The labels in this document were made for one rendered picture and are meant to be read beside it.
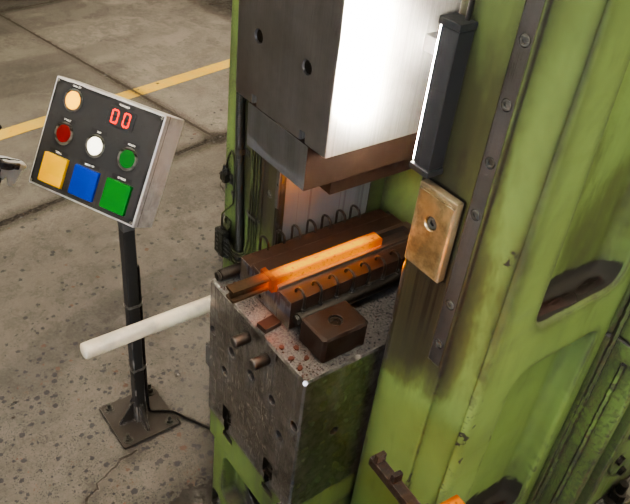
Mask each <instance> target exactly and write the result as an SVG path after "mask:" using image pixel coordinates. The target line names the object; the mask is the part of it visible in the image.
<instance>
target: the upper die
mask: <svg viewBox="0 0 630 504"><path fill-rule="evenodd" d="M417 136H418V132H417V133H413V134H410V135H406V136H403V137H399V138H396V139H392V140H389V141H385V142H382V143H378V144H375V145H371V146H368V147H364V148H361V149H357V150H354V151H350V152H347V153H343V154H340V155H336V156H333V157H329V158H323V157H322V156H320V155H319V154H318V153H317V152H315V151H314V150H313V149H311V148H310V147H309V146H307V145H306V144H305V138H304V139H298V138H297V137H296V136H294V135H293V134H292V133H290V132H289V131H288V130H286V129H285V128H284V127H282V126H281V125H280V124H278V123H277V122H276V121H274V120H273V119H272V118H271V117H269V116H268V115H267V114H265V113H264V112H263V111H261V110H260V109H259V108H257V106H256V103H251V102H249V103H248V124H247V145H248V146H249V147H251V148H252V149H253V150H254V151H255V152H257V153H258V154H259V155H260V156H261V157H263V158H264V159H265V160H266V161H267V162H269V163H270V164H271V165H272V166H273V167H275V168H276V169H277V170H278V171H279V172H281V173H282V174H283V175H284V176H285V177H287V178H288V179H289V180H290V181H291V182H293V183H294V184H295V185H296V186H297V187H299V188H300V189H301V190H302V191H306V190H309V189H312V188H316V187H319V186H322V185H325V184H329V183H332V182H335V181H338V180H342V179H345V178H348V177H351V176H354V175H358V174H361V173H364V172H367V171H371V170H374V169H377V168H380V167H384V166H387V165H390V164H393V163H397V162H400V161H403V160H406V159H409V158H413V155H414V150H415V146H416V141H417Z"/></svg>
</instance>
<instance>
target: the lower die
mask: <svg viewBox="0 0 630 504"><path fill-rule="evenodd" d="M400 226H405V227H406V228H407V229H409V230H410V229H411V224H409V223H408V222H407V221H406V222H402V221H401V220H399V219H398V218H397V217H395V216H394V215H393V214H390V215H388V214H387V213H385V212H384V211H383V210H381V209H377V210H374V211H371V212H368V213H365V214H362V215H360V217H359V218H358V216H357V217H354V218H351V219H348V220H346V223H343V221H342V222H339V223H337V224H334V225H332V227H331V228H330V229H329V226H328V227H325V228H322V229H319V230H317V232H316V233H314V232H311V233H308V234H305V235H302V236H301V239H298V238H299V237H296V238H294V239H291V240H288V241H286V243H285V244H283V242H282V243H279V244H276V245H273V246H271V247H270V249H269V250H267V248H265V249H262V250H259V251H256V252H253V253H250V254H248V255H245V256H242V257H241V268H240V279H241V280H243V279H246V278H248V277H251V276H254V275H257V274H259V273H260V271H261V269H262V268H264V267H266V268H267V269H268V270H272V269H275V268H277V267H280V266H283V265H285V264H288V263H291V262H293V261H296V260H299V259H302V258H304V257H307V256H310V255H312V254H315V253H318V252H320V251H323V250H326V249H329V248H331V247H334V246H337V245H339V244H342V243H345V242H348V241H350V240H353V239H356V238H358V237H361V236H364V235H366V234H369V233H372V232H375V233H376V234H377V235H379V234H381V233H384V232H387V231H389V230H392V229H395V228H398V227H400ZM408 238H409V234H408V235H405V236H402V237H400V238H397V239H395V240H392V241H389V242H387V243H384V244H382V245H379V246H376V247H374V248H371V249H369V250H366V251H363V252H361V253H358V254H356V255H353V256H350V257H348V258H345V259H343V260H340V261H337V262H335V263H332V264H329V265H327V266H324V267H322V268H319V269H316V270H314V271H311V272H309V273H306V274H303V275H301V276H298V277H296V278H293V279H290V280H288V281H285V282H283V283H280V284H277V292H273V293H271V292H270V291H269V290H268V291H265V292H263V293H260V295H261V298H259V294H257V295H256V296H257V297H258V298H259V299H260V300H261V302H263V303H264V305H265V306H266V307H267V308H268V309H269V310H270V311H271V312H272V313H273V314H274V315H275V316H276V317H277V318H278V319H279V320H280V321H281V322H282V324H283V325H284V326H285V327H286V328H287V329H288V330H289V329H292V328H294V327H296V326H299V325H296V326H295V324H294V323H293V321H292V317H293V316H295V314H296V313H298V312H300V311H301V308H302V305H303V295H302V293H301V292H300V291H299V290H298V291H297V292H294V290H295V288H296V287H300V288H302V289H303V291H304V292H305V295H306V305H305V309H308V308H310V307H312V306H315V305H317V304H318V301H319V298H320V288H319V286H318V285H317V284H316V283H315V284H314V286H312V285H311V284H312V281H314V280H317V281H319V282H320V284H321V285H322V287H323V298H322V302H324V301H327V300H329V299H332V298H333V297H334V295H335V294H336V288H337V283H336V280H335V278H334V277H331V279H328V276H329V274H334V275H336V276H337V278H338V279H339V282H340V287H339V295H341V294H344V293H347V292H349V290H350V288H351V287H352V282H353V276H352V273H351V272H350V271H349V270H347V273H344V269H345V268H346V267H349V268H351V269H352V270H353V271H354V273H355V276H356V281H355V289H356V288H358V287H360V286H363V285H365V283H366V281H367V278H368V273H369V271H368V268H367V266H366V265H365V264H363V265H362V267H361V266H360V263H361V262H362V261H365V262H367V263H368V264H369V265H370V267H371V278H370V282H372V281H375V280H377V279H380V277H381V275H382V273H383V268H384V264H383V261H382V260H381V259H380V258H378V259H377V261H376V260H375V257H376V256H377V255H380V256H382V257H383V258H384V259H385V261H386V264H387V266H386V272H385V276H387V275H389V274H392V273H394V272H395V270H396V268H397V265H398V260H399V259H398V256H397V254H396V253H395V252H393V253H392V255H390V254H389V253H390V251H391V250H393V249H395V250H397V251H398V252H399V253H400V255H401V264H400V270H401V269H402V267H403V263H404V261H405V252H406V247H407V243H408Z"/></svg>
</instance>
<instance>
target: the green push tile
mask: <svg viewBox="0 0 630 504"><path fill-rule="evenodd" d="M132 190H133V187H132V186H130V185H128V184H125V183H123V182H120V181H118V180H116V179H113V178H111V177H107V179H106V183H105V186H104V190H103V193H102V196H101V200H100V203H99V206H100V207H102V208H104V209H107V210H109V211H111V212H114V213H116V214H118V215H120V216H125V213H126V210H127V207H128V203H129V200H130V197H131V193H132Z"/></svg>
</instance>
